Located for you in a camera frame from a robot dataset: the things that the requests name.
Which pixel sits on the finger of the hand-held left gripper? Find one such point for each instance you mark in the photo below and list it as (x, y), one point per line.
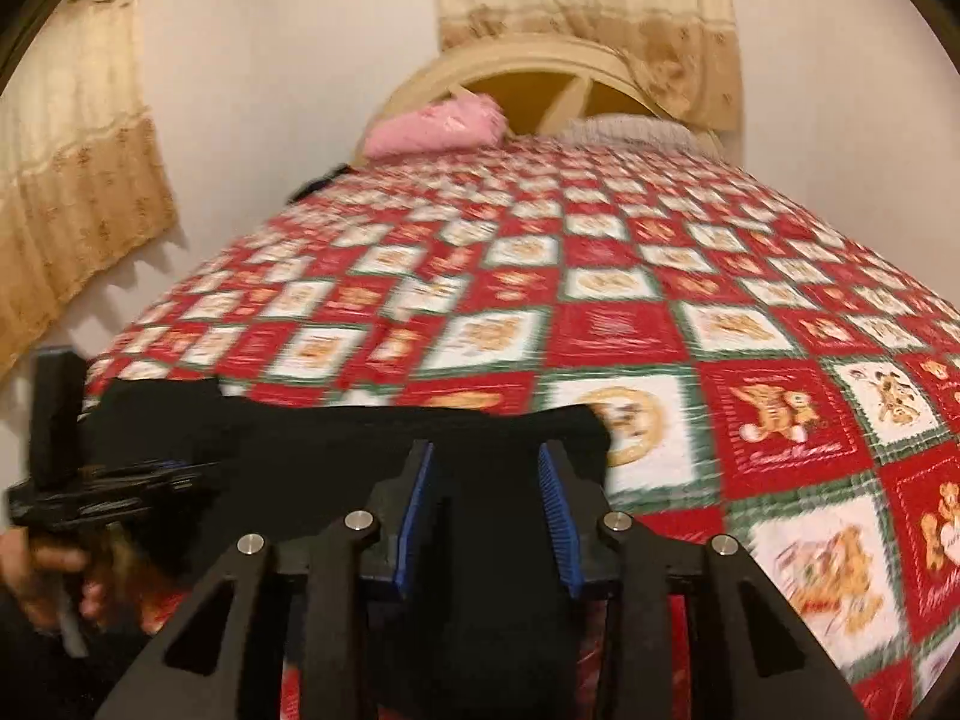
(150, 476)

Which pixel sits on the person's left hand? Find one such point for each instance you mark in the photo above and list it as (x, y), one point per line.
(45, 562)

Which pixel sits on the cream wooden bed headboard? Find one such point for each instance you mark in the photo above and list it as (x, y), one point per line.
(517, 86)

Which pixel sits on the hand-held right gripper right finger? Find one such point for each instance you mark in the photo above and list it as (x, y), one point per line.
(559, 517)

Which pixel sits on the red checkered printed blanket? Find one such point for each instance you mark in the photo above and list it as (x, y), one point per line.
(637, 330)

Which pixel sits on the black pants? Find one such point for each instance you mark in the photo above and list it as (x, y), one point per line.
(300, 450)

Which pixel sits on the beige floral curtain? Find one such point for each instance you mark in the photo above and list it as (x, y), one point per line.
(67, 187)

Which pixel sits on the beige curtain with valance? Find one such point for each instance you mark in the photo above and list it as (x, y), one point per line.
(600, 7)

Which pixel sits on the striped pillow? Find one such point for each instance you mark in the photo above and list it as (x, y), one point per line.
(637, 131)

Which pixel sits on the folded pink blanket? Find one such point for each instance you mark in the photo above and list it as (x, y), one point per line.
(435, 127)

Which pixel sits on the small dark object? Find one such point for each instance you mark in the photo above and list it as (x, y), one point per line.
(319, 181)

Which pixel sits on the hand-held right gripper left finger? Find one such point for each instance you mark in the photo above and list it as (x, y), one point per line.
(412, 510)

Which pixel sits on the person's dark clothing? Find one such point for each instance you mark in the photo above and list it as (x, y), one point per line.
(45, 675)

